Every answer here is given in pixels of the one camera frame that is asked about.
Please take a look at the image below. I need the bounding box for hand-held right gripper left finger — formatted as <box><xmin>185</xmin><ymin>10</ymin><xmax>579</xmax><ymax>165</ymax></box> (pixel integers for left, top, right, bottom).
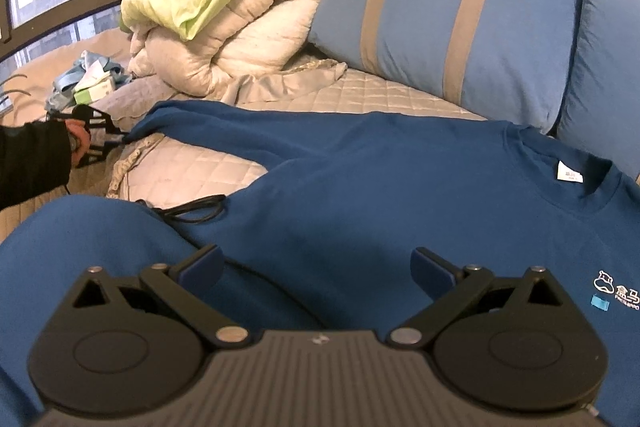
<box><xmin>70</xmin><ymin>245</ymin><xmax>250</xmax><ymax>351</ymax></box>

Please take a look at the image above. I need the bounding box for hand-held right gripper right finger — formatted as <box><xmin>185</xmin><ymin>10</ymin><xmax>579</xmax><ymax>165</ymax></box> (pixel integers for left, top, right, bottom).
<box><xmin>389</xmin><ymin>246</ymin><xmax>569</xmax><ymax>349</ymax></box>

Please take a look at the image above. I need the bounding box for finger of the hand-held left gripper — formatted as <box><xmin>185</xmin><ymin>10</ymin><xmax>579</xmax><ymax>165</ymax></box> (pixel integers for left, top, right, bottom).
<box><xmin>74</xmin><ymin>138</ymin><xmax>126</xmax><ymax>170</ymax></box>
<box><xmin>49</xmin><ymin>104</ymin><xmax>130</xmax><ymax>140</ymax></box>

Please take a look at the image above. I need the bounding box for blue sweatshirt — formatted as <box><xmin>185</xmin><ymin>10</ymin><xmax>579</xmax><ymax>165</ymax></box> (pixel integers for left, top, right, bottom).
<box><xmin>0</xmin><ymin>99</ymin><xmax>640</xmax><ymax>427</ymax></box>

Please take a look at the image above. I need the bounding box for small pile of clothes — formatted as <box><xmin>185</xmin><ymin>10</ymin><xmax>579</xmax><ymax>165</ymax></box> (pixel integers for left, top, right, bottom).
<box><xmin>45</xmin><ymin>49</ymin><xmax>134</xmax><ymax>108</ymax></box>

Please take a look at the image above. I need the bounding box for person's left hand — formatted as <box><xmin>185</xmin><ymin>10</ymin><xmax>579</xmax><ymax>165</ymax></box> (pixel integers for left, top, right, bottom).
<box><xmin>64</xmin><ymin>119</ymin><xmax>94</xmax><ymax>168</ymax></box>

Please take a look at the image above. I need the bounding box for white and green tissue pack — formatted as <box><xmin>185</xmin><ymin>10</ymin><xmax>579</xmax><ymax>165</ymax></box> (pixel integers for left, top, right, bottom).
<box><xmin>72</xmin><ymin>72</ymin><xmax>114</xmax><ymax>106</ymax></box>

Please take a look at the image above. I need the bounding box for white quilted comforter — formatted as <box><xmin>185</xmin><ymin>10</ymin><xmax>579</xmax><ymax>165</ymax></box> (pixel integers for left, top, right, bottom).
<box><xmin>127</xmin><ymin>0</ymin><xmax>331</xmax><ymax>98</ymax></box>

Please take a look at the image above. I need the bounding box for blue pillow with grey stripes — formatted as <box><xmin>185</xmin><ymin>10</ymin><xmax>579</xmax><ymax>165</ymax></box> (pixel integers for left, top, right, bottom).
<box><xmin>306</xmin><ymin>0</ymin><xmax>586</xmax><ymax>136</ymax></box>
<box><xmin>556</xmin><ymin>0</ymin><xmax>640</xmax><ymax>184</ymax></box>

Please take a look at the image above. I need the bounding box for black cable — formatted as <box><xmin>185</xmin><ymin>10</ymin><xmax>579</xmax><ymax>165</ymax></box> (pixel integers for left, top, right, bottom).
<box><xmin>134</xmin><ymin>194</ymin><xmax>229</xmax><ymax>224</ymax></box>

